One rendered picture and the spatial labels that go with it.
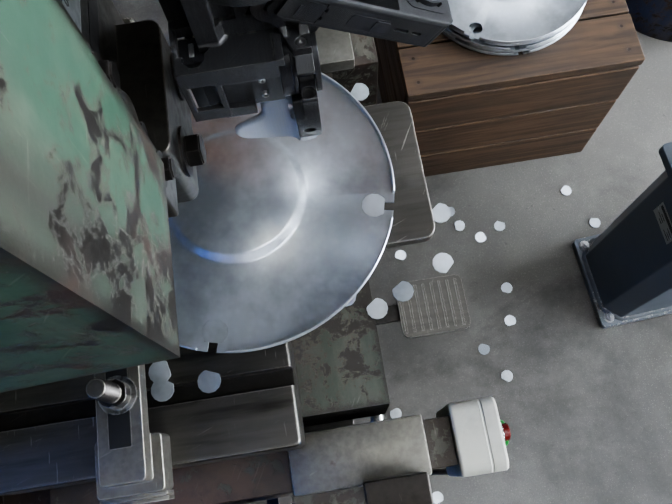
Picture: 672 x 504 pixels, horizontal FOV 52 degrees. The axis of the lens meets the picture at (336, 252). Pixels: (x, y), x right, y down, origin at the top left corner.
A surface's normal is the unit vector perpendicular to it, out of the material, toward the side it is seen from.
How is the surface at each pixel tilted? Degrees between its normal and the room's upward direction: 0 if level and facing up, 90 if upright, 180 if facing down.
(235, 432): 0
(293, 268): 0
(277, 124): 93
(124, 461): 0
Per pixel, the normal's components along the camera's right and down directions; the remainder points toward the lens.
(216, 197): -0.04, -0.30
